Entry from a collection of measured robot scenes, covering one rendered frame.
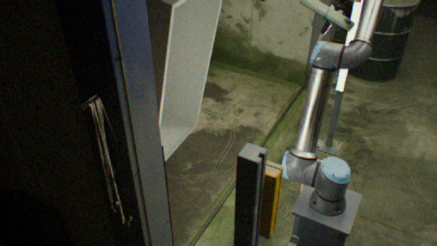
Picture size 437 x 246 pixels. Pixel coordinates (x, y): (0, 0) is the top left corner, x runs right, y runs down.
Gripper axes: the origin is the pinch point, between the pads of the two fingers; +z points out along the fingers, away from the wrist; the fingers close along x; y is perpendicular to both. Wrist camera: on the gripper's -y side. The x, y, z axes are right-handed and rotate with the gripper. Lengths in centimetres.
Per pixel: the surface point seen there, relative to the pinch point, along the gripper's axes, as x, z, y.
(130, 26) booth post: 49, 85, -87
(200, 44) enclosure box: 63, 34, 48
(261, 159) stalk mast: -3, 100, -100
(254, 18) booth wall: 65, -67, 183
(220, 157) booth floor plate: 16, 79, 138
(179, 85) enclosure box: 66, 57, 80
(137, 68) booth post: 43, 93, -76
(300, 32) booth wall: 17, -72, 171
